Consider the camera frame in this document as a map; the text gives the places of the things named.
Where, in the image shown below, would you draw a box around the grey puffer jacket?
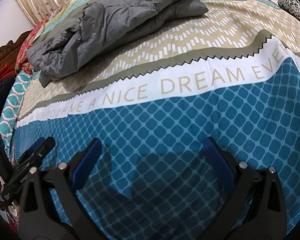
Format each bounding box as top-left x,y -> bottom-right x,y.
26,0 -> 209,88

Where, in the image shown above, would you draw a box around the patterned blue beige bed sheet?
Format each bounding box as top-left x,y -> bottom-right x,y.
0,0 -> 300,240

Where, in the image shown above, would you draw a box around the carved wooden headboard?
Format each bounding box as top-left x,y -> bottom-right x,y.
0,30 -> 32,68

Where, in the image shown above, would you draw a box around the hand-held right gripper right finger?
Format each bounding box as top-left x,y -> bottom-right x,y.
202,137 -> 288,240

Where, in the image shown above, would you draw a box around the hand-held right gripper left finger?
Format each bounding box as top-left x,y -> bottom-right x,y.
17,138 -> 103,240

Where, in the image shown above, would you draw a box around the red cloth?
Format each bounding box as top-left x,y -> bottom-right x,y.
0,64 -> 17,88

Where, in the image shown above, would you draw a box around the red floral quilt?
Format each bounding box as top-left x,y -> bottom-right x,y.
15,12 -> 53,75

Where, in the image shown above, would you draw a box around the dark navy cloth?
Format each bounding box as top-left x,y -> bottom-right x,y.
0,76 -> 17,125

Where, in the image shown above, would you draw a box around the black white patterned cloth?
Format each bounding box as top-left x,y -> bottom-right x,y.
277,0 -> 300,30

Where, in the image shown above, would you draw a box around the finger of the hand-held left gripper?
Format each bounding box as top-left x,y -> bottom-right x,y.
36,137 -> 56,162
21,142 -> 44,165

